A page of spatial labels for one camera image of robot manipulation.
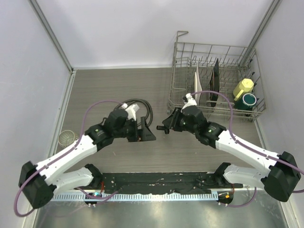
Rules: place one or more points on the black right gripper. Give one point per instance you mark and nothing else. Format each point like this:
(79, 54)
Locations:
(168, 122)

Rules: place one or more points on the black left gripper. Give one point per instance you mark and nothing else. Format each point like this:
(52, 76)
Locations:
(149, 135)

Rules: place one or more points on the black T-shaped fitting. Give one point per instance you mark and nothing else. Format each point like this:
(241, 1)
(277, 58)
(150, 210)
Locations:
(163, 128)

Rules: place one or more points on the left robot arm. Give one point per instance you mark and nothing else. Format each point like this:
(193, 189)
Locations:
(40, 182)

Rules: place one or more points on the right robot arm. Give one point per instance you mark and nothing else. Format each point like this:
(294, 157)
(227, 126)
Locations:
(277, 174)

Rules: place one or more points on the white plate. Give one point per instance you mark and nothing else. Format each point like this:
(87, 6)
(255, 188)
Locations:
(197, 85)

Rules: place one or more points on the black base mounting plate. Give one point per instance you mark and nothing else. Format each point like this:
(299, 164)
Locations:
(159, 183)

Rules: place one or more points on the dark green mug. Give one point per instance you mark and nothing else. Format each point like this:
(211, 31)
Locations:
(246, 102)

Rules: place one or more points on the ribbed grey cup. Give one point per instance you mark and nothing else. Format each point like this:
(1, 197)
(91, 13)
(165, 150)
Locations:
(66, 138)

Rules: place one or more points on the yellow mug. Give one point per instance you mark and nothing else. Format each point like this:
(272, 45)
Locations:
(244, 86)

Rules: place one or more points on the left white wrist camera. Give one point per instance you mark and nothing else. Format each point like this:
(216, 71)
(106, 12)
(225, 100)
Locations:
(131, 110)

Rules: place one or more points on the grey wire dish rack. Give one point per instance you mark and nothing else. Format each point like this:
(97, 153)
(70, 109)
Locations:
(235, 64)

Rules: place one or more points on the white slotted cable duct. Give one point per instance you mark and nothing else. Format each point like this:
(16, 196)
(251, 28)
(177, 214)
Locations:
(79, 196)

